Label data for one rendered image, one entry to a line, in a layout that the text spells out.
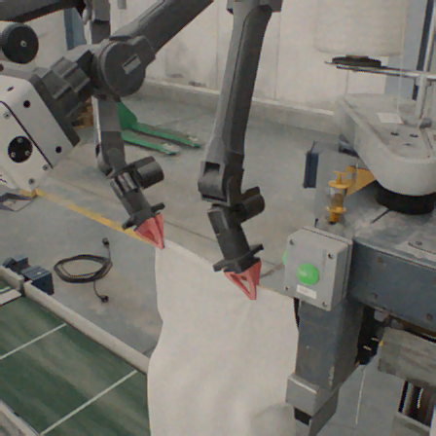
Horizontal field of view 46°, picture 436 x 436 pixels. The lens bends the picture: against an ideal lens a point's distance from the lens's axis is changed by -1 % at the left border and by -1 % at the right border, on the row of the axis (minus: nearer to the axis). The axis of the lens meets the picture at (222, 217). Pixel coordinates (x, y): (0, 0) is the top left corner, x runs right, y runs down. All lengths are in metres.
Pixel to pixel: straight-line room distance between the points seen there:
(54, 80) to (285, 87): 6.24
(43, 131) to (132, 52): 0.18
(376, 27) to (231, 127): 0.31
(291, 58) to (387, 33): 5.88
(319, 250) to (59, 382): 1.40
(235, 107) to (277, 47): 5.96
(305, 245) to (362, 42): 0.41
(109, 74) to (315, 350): 0.51
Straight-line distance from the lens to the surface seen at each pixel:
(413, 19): 5.67
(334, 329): 0.79
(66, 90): 0.75
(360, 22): 0.96
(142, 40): 0.82
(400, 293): 0.72
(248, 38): 1.02
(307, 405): 0.88
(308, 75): 6.72
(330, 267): 0.69
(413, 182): 0.79
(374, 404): 2.47
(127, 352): 1.98
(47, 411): 1.85
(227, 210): 1.02
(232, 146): 0.99
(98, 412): 1.81
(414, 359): 0.96
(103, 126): 1.28
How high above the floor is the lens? 1.63
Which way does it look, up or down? 24 degrees down
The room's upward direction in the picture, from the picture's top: 2 degrees clockwise
